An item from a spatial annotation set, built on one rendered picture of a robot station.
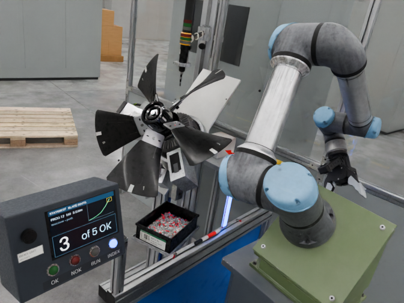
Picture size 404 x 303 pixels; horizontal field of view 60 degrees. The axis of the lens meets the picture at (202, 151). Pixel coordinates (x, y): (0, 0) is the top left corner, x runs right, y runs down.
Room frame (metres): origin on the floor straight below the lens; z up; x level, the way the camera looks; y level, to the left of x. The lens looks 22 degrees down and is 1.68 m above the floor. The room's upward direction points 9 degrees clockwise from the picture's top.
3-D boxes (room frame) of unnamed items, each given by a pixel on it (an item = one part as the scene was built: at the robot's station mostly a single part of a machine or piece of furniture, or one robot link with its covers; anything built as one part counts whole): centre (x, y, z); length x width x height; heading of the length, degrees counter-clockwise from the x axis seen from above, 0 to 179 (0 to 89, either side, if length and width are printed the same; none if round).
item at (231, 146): (2.01, -0.08, 0.92); 0.17 x 0.16 x 0.11; 141
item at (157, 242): (1.18, 0.09, 0.85); 0.22 x 0.17 x 0.07; 156
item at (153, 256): (1.60, 0.17, 0.46); 0.09 x 0.05 x 0.91; 51
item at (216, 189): (1.94, -0.12, 0.42); 0.04 x 0.04 x 0.83; 51
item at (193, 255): (1.13, -0.08, 0.82); 0.90 x 0.04 x 0.08; 141
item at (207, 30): (2.06, 0.09, 1.54); 0.10 x 0.07 x 0.09; 176
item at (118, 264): (0.80, 0.19, 0.96); 0.03 x 0.03 x 0.20; 51
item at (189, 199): (1.78, 0.03, 0.58); 0.09 x 0.05 x 1.15; 51
